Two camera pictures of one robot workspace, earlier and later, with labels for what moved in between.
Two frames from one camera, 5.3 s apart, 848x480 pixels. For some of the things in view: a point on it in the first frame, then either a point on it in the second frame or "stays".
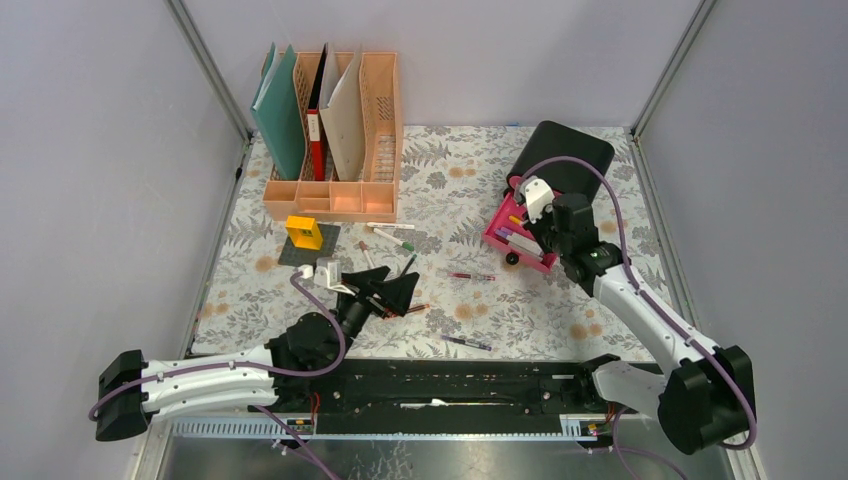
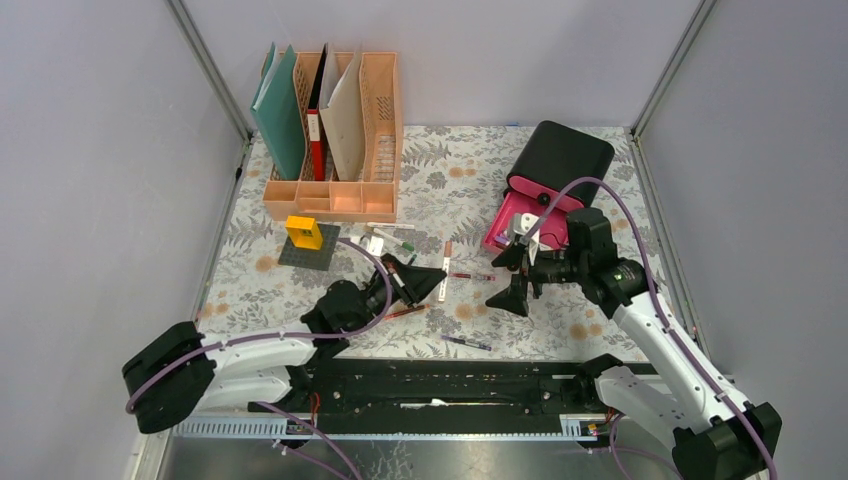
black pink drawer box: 567,161 stays
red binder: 313,112 stays
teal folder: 278,114 stays
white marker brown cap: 363,247 -> 446,266
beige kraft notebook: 341,113 stays
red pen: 418,308 stays
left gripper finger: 362,278 -> 395,267
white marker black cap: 390,225 stays
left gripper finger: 396,293 -> 420,282
